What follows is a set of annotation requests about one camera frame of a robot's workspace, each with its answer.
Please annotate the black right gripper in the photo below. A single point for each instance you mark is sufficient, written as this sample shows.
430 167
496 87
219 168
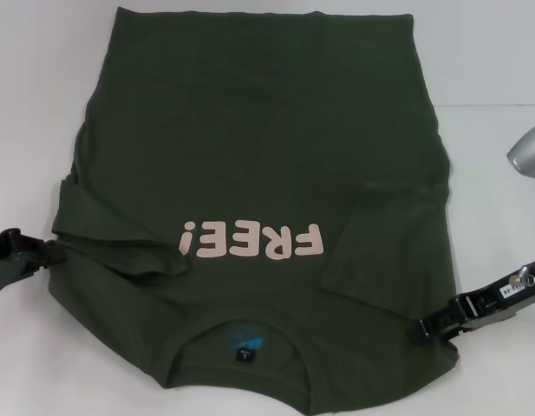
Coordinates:
492 303

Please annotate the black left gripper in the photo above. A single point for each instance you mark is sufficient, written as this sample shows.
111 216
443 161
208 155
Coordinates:
11 260

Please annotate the dark green FREE t-shirt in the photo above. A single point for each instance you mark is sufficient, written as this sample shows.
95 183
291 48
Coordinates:
258 151

